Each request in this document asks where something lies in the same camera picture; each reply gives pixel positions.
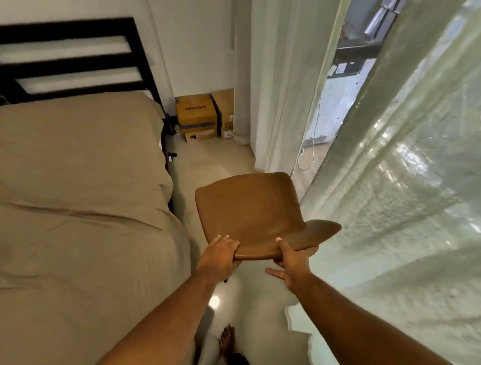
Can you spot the person's right hand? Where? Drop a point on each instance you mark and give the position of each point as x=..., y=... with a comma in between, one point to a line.
x=294, y=267

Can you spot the person's left hand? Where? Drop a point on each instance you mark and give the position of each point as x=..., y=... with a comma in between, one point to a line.
x=216, y=259

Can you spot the brown chair with black legs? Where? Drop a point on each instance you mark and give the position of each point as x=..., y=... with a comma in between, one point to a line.
x=255, y=207

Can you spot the person's left forearm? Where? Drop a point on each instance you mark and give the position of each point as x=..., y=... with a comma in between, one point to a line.
x=161, y=323

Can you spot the person's right forearm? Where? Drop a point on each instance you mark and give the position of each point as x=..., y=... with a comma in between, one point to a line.
x=361, y=327

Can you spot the person's foot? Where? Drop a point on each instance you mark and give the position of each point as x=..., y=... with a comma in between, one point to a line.
x=227, y=340

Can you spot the person's black trousers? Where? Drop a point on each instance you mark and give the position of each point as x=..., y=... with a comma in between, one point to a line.
x=237, y=359

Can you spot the bed with taupe sheet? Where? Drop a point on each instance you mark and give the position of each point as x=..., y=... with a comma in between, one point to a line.
x=75, y=225

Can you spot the sheer white curtain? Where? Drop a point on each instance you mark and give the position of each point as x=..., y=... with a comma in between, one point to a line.
x=285, y=75
x=406, y=188

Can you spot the cardboard box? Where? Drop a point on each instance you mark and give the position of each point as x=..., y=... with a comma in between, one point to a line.
x=197, y=113
x=224, y=109

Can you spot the black slatted headboard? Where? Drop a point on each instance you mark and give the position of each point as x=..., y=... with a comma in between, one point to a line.
x=67, y=31

